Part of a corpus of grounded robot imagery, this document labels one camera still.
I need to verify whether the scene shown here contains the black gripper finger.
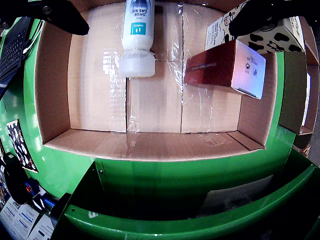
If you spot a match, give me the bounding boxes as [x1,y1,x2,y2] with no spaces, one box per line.
[0,0,90,36]
[228,0,320,38]

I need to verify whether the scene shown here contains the white shoe spray bottle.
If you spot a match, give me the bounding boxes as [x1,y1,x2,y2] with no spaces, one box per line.
[118,0,156,78]

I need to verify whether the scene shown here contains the red ampoule box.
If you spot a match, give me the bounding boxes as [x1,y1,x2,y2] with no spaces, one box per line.
[183,39,267,100]

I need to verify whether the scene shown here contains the long cardboard tray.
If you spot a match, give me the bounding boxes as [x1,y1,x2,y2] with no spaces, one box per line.
[33,0,280,163]

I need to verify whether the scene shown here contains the cow print carton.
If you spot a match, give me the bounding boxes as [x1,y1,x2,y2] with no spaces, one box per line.
[204,7,306,55]

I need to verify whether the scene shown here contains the black laptop keyboard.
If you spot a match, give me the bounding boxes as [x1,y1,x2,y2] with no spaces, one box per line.
[0,17,35,85]

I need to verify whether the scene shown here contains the black white patterned card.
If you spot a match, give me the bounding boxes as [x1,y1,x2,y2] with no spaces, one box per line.
[6,119,39,174]

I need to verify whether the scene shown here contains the black device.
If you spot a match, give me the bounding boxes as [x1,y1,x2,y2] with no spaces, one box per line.
[3,157,35,206]

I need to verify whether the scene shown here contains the green metal shelf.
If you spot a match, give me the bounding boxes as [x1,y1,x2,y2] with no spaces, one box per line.
[49,146,320,240]

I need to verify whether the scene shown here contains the grey paper sheet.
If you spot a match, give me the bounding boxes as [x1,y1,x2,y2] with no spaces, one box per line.
[199,174,274,217]

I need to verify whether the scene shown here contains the white printed paper sheets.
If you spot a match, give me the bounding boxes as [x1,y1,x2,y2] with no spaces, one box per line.
[0,197,55,240]

